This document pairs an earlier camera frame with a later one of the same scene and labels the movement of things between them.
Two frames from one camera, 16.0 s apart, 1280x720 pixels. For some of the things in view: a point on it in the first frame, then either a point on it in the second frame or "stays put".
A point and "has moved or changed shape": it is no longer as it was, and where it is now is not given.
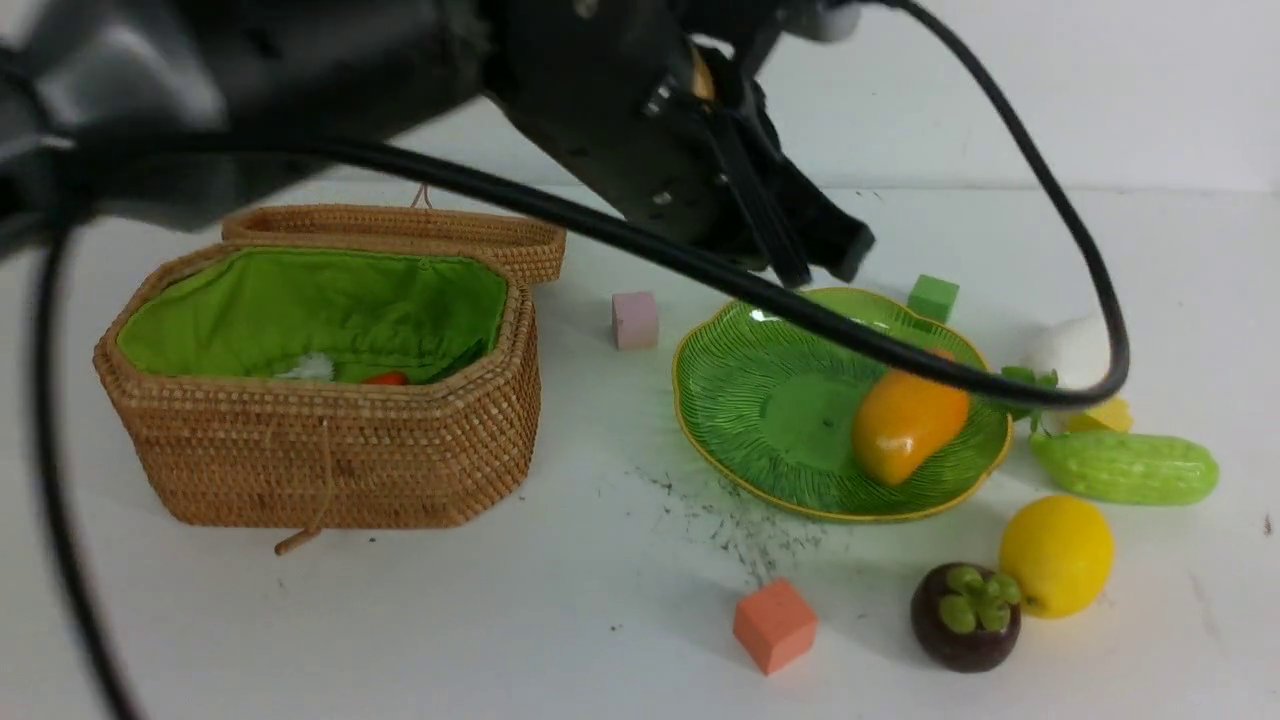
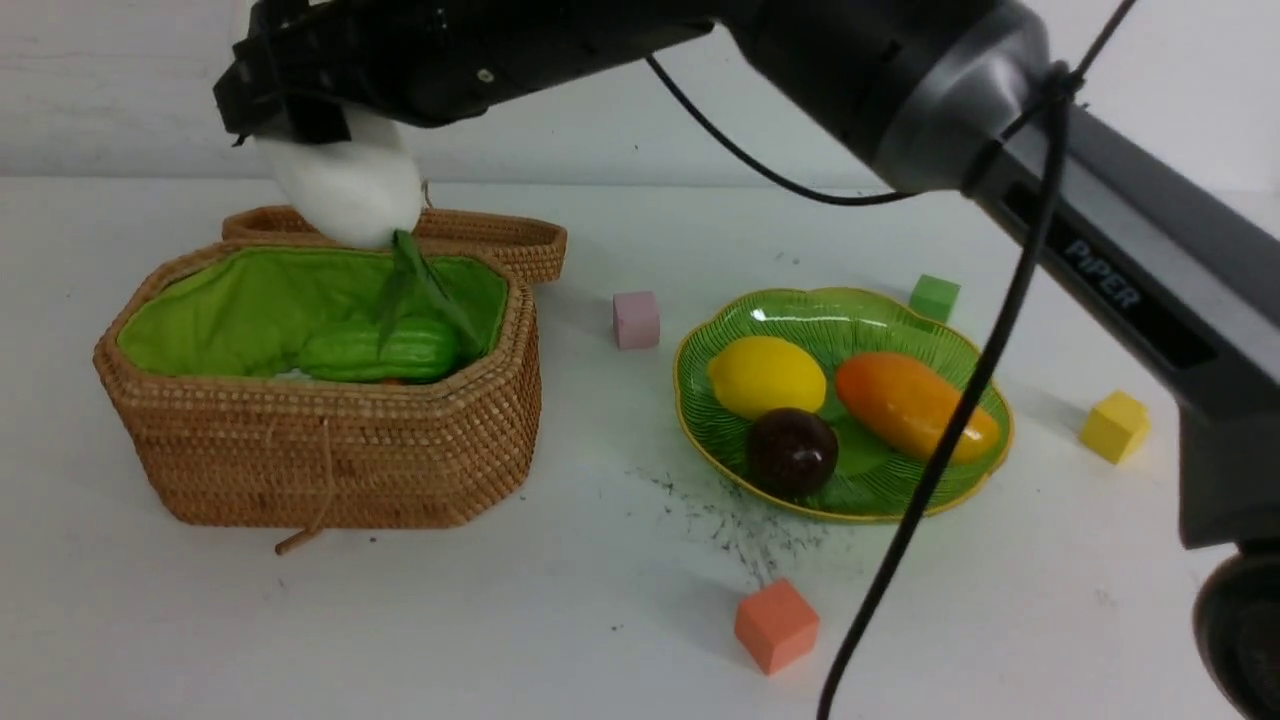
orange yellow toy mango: x=899 y=425 has moved or changed shape
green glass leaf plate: x=769 y=402 stays put
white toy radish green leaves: x=1076 y=349 to x=365 y=194
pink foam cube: x=635 y=320 stays put
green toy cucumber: x=1127 y=468 to x=414 y=350
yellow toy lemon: x=1060 y=551 to x=757 y=374
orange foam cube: x=774 y=625 stays put
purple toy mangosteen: x=964 y=617 to x=792 y=451
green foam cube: x=933 y=299 stays put
